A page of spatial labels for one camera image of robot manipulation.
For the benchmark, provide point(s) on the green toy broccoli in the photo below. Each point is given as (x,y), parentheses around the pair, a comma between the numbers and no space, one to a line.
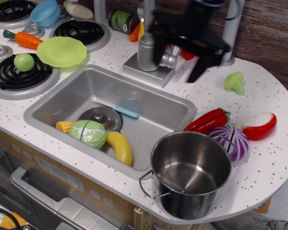
(234,82)

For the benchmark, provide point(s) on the red toy chili pepper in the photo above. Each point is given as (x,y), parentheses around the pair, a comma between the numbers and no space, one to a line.
(209,121)

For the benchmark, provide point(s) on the light blue toy piece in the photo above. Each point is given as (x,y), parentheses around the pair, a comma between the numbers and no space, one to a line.
(126,111)

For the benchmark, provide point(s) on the green toy apple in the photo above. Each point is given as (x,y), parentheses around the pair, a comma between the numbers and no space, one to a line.
(24,62)

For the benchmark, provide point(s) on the toy oven door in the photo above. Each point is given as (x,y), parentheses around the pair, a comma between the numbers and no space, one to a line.
(68,194)

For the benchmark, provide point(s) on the grey support pole left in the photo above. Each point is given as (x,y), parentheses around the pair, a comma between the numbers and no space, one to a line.
(100,11)

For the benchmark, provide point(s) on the front left stove burner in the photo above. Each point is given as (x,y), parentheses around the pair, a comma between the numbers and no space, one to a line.
(18,85)

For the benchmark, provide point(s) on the silver stove knob back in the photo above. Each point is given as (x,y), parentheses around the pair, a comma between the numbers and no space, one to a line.
(34,30)

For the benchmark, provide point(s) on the red white toy radish slice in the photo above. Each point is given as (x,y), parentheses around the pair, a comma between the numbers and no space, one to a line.
(260,126)

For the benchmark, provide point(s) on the green toy food can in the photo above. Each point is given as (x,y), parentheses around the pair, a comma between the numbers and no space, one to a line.
(123,21)

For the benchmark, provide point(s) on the light blue toy bowl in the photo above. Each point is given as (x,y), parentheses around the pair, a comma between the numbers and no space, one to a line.
(45,14)

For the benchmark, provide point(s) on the purple toy onion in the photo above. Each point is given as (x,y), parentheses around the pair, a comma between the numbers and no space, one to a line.
(233,140)

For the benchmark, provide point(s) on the yellow object with black cable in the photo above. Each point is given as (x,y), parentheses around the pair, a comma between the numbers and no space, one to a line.
(11,221)

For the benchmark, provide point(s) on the back left stove burner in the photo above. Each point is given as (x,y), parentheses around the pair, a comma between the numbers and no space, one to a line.
(15,14)

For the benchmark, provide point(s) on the light green toy plate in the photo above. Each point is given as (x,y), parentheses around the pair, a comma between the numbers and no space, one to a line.
(62,52)

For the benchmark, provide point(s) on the small orange toy carrot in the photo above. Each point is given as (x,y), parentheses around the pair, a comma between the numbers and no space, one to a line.
(134,34)

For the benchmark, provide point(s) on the grey support pole right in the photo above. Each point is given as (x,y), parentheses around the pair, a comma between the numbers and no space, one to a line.
(230,31)

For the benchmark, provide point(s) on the yellow toy banana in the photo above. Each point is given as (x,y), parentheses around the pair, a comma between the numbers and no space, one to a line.
(121,146)

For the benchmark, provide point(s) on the silver toy sink basin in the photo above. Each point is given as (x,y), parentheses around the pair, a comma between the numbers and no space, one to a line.
(159,113)

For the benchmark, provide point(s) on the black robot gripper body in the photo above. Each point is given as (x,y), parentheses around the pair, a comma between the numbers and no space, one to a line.
(191,30)

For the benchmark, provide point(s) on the grey sneaker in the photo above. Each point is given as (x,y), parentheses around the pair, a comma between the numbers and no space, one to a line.
(251,221)

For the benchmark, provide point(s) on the yellow toy pear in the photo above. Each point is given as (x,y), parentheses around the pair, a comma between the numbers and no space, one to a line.
(141,30)

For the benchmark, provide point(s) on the cream toy bottle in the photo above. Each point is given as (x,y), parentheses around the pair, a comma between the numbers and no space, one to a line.
(77,10)

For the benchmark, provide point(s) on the green toy cabbage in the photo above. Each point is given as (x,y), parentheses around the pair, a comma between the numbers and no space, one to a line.
(90,132)

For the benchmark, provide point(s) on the grey support pole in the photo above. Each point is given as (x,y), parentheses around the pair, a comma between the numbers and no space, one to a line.
(230,31)
(100,11)

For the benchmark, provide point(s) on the steel pot lid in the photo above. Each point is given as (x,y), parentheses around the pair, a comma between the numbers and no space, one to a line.
(109,118)

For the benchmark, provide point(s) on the yellow toy corn cob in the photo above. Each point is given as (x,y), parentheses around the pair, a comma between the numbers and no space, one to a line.
(64,126)

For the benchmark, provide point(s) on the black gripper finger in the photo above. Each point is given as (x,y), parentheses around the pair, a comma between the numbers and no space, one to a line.
(202,64)
(160,44)

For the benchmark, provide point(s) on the red toy ketchup bottle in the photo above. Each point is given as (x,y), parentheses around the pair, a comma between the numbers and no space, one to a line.
(187,54)

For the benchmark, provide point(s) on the silver toy faucet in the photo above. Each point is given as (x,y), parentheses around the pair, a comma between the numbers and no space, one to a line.
(141,64)

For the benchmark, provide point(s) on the stainless steel pot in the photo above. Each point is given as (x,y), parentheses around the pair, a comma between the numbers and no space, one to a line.
(188,170)

